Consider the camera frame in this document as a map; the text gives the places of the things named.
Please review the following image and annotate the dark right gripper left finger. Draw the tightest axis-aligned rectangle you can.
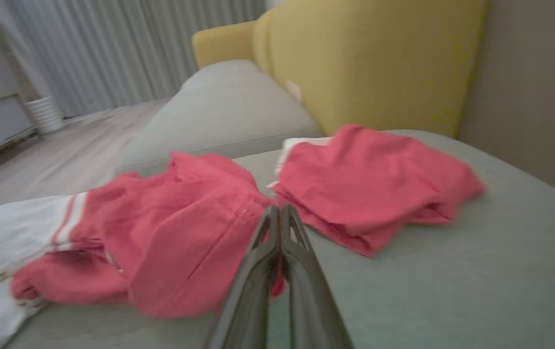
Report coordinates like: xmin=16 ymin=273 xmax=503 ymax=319
xmin=203 ymin=205 xmax=282 ymax=349

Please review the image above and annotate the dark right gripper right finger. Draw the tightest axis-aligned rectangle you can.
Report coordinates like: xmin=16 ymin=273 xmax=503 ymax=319
xmin=281 ymin=205 xmax=354 ymax=349

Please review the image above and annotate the red white basketball jersey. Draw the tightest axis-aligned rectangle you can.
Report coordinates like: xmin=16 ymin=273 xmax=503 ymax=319
xmin=0 ymin=152 xmax=288 ymax=349

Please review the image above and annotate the red basketball shorts number 23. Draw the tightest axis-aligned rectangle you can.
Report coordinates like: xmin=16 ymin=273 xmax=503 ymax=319
xmin=267 ymin=125 xmax=485 ymax=258

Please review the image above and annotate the large grey sofa seat cushion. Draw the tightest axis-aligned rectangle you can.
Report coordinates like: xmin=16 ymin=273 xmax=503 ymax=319
xmin=4 ymin=128 xmax=555 ymax=349

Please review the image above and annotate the small grey sofa seat cushion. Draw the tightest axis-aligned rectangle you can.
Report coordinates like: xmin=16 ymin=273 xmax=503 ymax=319
xmin=113 ymin=59 xmax=325 ymax=176

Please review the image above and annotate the white sofa label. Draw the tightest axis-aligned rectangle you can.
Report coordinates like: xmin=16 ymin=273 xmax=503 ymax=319
xmin=286 ymin=79 xmax=303 ymax=103

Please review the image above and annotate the yellow sofa backrest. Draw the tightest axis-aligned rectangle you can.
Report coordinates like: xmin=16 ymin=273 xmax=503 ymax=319
xmin=252 ymin=0 xmax=487 ymax=139

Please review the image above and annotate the yellow sofa armrest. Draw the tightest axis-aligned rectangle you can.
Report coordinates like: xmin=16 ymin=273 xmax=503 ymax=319
xmin=191 ymin=20 xmax=259 ymax=69

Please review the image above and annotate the white ribbed bin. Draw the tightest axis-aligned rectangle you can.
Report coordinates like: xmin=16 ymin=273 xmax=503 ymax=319
xmin=27 ymin=95 xmax=65 ymax=135

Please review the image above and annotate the grey pleated curtain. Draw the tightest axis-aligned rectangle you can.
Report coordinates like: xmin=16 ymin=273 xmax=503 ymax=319
xmin=0 ymin=0 xmax=271 ymax=118

